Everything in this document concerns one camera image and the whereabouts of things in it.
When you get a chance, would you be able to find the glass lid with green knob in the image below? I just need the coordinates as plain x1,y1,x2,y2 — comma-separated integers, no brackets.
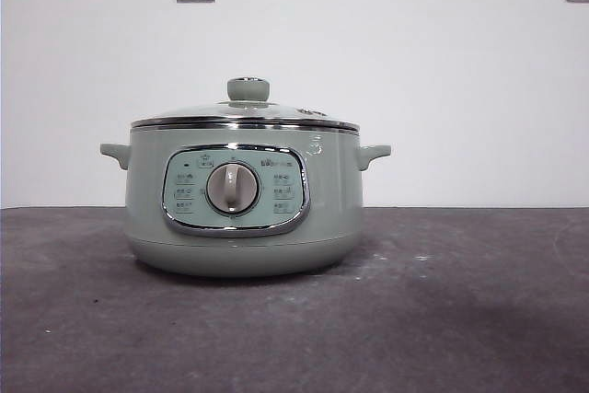
130,75,360,131

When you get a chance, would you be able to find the sage green electric cooking pot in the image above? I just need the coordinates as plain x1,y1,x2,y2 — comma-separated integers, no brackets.
99,124,393,279

